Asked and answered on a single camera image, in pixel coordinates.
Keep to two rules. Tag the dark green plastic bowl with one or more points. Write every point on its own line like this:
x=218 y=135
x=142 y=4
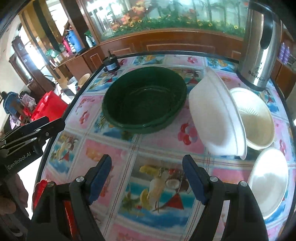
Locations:
x=145 y=100

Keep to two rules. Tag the small black motor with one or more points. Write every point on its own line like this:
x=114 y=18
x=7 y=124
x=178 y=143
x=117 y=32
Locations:
x=111 y=63

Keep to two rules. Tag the blue thermos jug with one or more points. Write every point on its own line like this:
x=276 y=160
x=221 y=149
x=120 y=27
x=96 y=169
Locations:
x=73 y=40

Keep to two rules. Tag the cream bowl on stool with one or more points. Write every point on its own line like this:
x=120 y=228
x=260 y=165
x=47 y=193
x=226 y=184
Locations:
x=83 y=79

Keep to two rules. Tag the red paper gift bag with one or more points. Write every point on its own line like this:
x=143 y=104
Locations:
x=51 y=106

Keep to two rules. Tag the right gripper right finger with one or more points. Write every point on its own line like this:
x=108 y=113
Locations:
x=244 y=219

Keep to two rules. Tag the person in blue jacket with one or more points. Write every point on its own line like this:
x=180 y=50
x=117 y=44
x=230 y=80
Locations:
x=11 y=102

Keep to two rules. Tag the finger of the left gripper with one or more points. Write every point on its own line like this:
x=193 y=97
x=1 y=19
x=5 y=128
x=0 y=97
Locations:
x=22 y=131
x=44 y=132

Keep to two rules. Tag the white round plate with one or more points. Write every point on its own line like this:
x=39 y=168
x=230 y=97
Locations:
x=268 y=180

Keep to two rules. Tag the left hand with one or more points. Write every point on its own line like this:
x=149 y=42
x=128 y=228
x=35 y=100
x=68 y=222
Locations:
x=19 y=193

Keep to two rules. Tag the white foam bowl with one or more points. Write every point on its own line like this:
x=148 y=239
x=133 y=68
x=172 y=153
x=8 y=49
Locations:
x=216 y=117

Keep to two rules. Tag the stainless steel electric kettle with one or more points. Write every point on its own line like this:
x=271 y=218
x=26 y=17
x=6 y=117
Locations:
x=260 y=46

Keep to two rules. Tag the cream plastic colander bowl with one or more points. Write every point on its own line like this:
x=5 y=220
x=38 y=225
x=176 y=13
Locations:
x=256 y=118

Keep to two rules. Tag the red thermos jug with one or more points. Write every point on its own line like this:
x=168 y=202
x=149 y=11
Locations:
x=67 y=46

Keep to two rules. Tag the white spray bottle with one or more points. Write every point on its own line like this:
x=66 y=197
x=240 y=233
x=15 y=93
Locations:
x=89 y=42

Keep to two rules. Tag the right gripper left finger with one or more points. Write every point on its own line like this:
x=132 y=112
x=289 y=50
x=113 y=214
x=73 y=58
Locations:
x=63 y=211

